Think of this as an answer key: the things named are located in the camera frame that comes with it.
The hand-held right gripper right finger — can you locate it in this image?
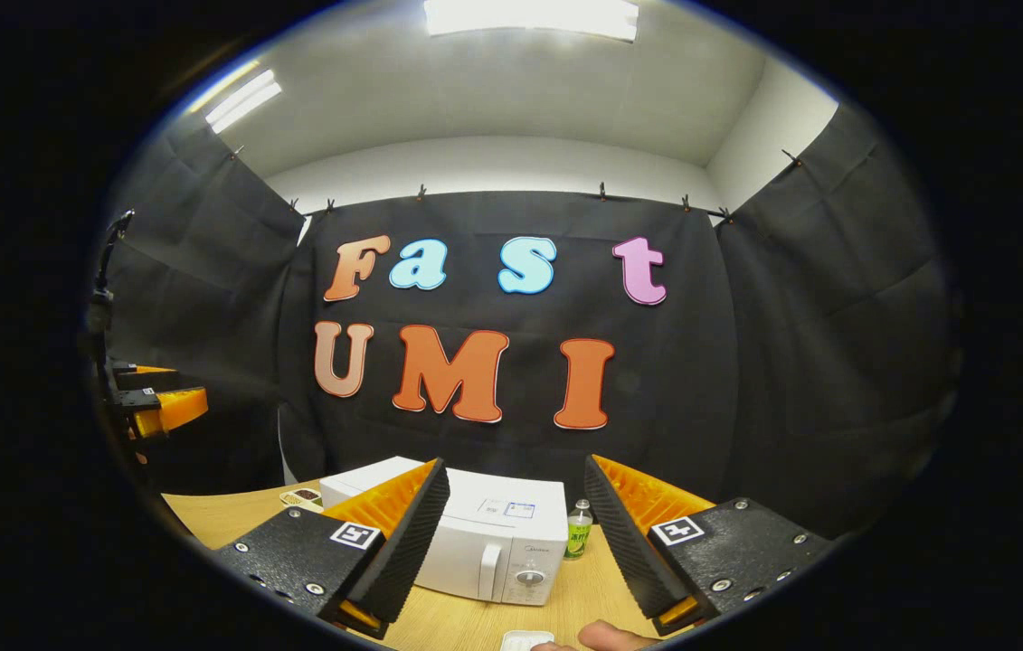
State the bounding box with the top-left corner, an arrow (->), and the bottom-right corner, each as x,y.
583,454 -> 838,636

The white microwave oven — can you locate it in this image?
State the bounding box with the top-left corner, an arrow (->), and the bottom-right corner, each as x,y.
319,455 -> 569,607

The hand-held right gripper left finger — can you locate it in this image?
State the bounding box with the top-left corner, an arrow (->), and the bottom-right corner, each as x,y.
213,457 -> 451,641

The row of small cloth clips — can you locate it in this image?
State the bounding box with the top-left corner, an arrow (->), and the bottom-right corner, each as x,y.
231,145 -> 806,225

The large ceiling light panel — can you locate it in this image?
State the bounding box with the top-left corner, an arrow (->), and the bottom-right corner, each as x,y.
423,0 -> 640,43

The narrow ceiling light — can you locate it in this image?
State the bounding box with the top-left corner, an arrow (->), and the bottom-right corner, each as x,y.
204,68 -> 284,135

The green label drink bottle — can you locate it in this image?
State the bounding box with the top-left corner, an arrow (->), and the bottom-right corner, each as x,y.
564,498 -> 594,561

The black backdrop cloth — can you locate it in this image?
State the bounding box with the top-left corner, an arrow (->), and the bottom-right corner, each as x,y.
90,104 -> 960,543

